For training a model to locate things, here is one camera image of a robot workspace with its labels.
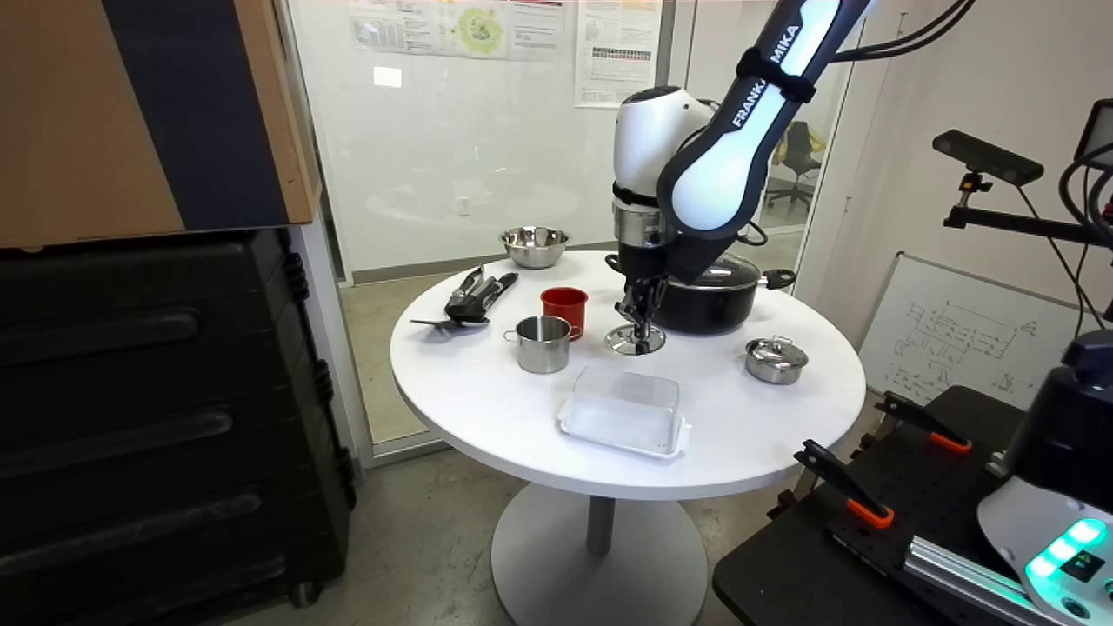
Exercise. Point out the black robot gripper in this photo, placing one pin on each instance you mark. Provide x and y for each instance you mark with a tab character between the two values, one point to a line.
644	242

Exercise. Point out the silver lid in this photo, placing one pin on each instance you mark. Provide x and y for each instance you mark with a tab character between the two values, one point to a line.
636	339

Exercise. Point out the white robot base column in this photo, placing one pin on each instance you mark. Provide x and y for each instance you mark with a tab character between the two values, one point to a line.
1052	520

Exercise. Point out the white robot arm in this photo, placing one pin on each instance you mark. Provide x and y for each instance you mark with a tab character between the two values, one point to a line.
688	176

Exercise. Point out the large black pot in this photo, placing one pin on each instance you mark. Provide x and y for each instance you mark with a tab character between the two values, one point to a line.
715	312

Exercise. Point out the glass pot lid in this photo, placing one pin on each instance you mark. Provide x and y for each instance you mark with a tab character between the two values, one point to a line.
727	277

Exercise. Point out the small lidded silver pot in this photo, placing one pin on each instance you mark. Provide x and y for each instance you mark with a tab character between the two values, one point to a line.
773	359

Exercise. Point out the red cup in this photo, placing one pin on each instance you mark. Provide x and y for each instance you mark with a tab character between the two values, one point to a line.
567	303

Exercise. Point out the clear plastic container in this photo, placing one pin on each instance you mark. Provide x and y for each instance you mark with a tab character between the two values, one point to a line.
623	410

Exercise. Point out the silver metal bowl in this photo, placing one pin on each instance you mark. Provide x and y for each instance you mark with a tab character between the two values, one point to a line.
533	248

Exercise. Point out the white round table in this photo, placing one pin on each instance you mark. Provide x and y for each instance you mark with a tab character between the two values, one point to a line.
615	448

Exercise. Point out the black kitchen utensils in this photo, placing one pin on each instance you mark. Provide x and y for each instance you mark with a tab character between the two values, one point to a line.
472	301

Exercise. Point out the whiteboard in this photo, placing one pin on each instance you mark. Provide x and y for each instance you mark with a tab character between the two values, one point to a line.
952	328

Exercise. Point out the black perforated work table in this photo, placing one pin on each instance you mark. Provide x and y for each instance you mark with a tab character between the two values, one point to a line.
817	565

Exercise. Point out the black storage case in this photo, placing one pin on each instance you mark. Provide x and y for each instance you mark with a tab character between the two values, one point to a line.
166	437

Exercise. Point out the cardboard box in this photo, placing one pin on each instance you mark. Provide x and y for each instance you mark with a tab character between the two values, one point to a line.
150	118

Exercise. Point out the orange handled clamp front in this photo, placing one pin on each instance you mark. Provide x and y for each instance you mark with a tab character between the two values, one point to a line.
855	496

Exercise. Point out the orange handled clamp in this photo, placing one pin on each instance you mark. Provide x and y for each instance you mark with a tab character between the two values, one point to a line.
855	496
907	410

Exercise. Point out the orange handled clamp rear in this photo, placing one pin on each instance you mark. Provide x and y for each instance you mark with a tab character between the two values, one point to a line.
907	410

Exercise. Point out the black mounted camera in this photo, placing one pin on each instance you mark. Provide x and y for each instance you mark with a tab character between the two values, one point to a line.
985	160

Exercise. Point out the aluminium rail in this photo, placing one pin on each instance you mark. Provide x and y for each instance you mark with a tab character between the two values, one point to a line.
962	589

